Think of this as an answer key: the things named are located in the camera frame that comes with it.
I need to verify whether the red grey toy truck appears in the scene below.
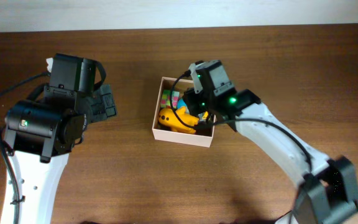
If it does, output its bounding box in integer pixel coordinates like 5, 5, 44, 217
198, 111, 211, 124

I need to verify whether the blue penguin ball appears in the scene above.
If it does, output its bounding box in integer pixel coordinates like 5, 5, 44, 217
177, 98, 188, 110

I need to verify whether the colourful puzzle cube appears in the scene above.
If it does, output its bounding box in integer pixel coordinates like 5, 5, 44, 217
160, 90, 180, 109

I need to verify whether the yellow plastic toy animal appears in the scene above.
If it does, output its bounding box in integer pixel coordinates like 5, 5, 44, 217
158, 106, 199, 134

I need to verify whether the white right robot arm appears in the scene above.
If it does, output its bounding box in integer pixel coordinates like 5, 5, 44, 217
184, 89, 358, 223

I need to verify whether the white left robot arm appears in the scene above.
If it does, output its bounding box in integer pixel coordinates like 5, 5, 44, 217
0, 83, 117, 223

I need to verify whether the beige cardboard box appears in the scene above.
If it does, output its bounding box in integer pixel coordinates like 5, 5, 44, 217
152, 77, 215, 147

